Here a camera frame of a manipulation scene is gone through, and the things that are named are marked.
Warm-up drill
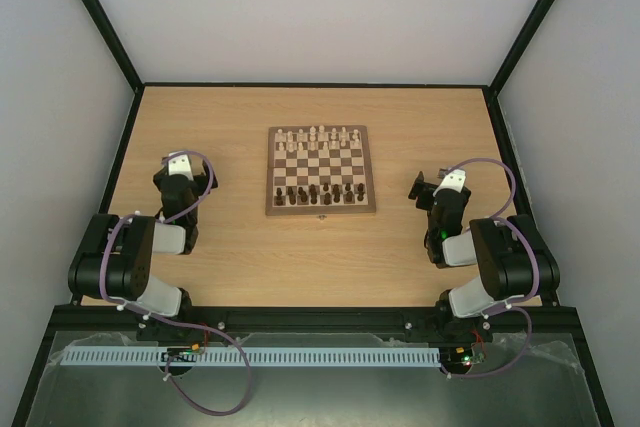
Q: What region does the light blue cable duct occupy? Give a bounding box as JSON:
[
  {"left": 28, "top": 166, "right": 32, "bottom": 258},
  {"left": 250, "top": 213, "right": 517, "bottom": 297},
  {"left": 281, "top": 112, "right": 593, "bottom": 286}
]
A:
[{"left": 60, "top": 346, "right": 441, "bottom": 368}]

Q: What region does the dark tall piece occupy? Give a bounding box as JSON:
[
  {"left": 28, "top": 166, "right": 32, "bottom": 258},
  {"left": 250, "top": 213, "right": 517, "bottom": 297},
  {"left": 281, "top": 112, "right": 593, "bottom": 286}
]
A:
[{"left": 323, "top": 183, "right": 332, "bottom": 205}]

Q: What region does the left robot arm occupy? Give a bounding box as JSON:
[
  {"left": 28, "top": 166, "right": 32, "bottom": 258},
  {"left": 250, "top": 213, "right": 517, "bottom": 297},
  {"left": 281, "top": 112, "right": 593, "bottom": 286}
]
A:
[{"left": 68, "top": 151, "right": 218, "bottom": 320}]

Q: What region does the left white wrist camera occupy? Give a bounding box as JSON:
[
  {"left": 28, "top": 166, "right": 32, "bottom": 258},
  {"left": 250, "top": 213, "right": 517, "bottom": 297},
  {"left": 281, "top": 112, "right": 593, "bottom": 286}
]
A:
[{"left": 164, "top": 151, "right": 194, "bottom": 181}]

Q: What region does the black aluminium frame rail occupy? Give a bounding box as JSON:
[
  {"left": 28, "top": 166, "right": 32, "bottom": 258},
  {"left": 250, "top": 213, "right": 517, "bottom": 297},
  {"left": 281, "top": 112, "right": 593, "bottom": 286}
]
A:
[{"left": 49, "top": 304, "right": 581, "bottom": 343}]

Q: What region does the white chess pieces row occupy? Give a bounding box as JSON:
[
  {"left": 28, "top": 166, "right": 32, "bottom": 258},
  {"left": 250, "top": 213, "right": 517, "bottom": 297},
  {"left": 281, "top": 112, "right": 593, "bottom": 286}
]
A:
[{"left": 268, "top": 125, "right": 368, "bottom": 159}]

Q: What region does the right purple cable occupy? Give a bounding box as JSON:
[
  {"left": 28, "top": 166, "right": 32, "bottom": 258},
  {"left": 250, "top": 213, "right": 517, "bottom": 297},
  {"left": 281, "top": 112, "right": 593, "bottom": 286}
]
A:
[{"left": 439, "top": 157, "right": 544, "bottom": 379}]

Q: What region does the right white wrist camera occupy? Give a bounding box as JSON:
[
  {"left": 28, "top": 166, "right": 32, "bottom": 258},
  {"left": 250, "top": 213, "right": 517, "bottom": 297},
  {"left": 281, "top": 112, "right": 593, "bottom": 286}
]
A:
[{"left": 436, "top": 169, "right": 466, "bottom": 193}]

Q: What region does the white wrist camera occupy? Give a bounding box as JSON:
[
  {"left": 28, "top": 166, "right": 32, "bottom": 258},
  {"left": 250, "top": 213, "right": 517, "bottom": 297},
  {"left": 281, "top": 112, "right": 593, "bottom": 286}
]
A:
[
  {"left": 436, "top": 169, "right": 466, "bottom": 193},
  {"left": 164, "top": 151, "right": 194, "bottom": 181}
]

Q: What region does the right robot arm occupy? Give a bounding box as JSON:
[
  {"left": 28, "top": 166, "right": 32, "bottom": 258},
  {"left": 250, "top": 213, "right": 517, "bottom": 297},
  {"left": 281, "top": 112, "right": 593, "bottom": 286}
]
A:
[{"left": 408, "top": 169, "right": 560, "bottom": 339}]

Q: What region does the wooden chess board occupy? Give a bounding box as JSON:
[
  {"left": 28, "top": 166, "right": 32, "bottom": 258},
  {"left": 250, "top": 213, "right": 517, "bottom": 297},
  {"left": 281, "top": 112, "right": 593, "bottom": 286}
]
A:
[{"left": 265, "top": 135, "right": 377, "bottom": 217}]

